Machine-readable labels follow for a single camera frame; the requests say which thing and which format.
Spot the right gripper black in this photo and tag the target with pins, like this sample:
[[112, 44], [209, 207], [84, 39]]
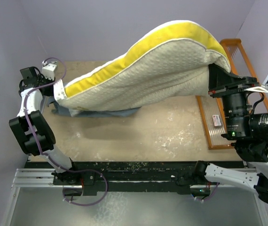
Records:
[[232, 89]]

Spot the white quilted pillow yellow stripe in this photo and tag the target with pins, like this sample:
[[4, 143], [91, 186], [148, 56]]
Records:
[[170, 60]]

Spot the patchwork green beige pillowcase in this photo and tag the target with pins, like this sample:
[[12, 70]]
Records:
[[62, 111]]

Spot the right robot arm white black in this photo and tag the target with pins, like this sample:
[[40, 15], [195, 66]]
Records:
[[253, 151]]

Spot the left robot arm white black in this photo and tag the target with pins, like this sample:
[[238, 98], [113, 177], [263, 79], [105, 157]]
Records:
[[29, 127]]

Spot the orange wooden tiered rack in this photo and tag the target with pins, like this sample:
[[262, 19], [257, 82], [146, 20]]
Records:
[[234, 110]]

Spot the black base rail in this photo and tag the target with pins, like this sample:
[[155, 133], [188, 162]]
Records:
[[116, 176]]

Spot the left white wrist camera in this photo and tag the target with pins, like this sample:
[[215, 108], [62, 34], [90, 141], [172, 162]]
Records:
[[48, 70]]

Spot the aluminium frame rail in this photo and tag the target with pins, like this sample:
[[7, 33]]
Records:
[[33, 178]]

